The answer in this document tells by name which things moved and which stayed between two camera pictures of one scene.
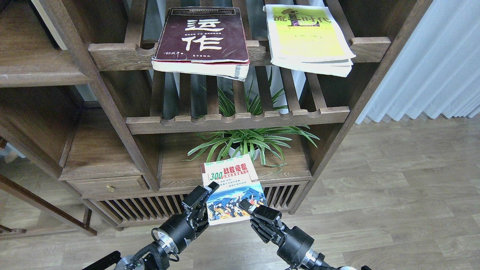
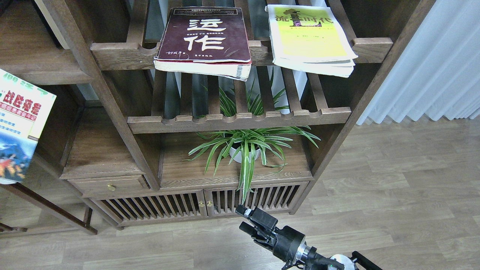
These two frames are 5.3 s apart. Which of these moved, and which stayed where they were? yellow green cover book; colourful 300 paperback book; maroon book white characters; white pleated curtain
Moved: colourful 300 paperback book
Stayed: maroon book white characters; yellow green cover book; white pleated curtain
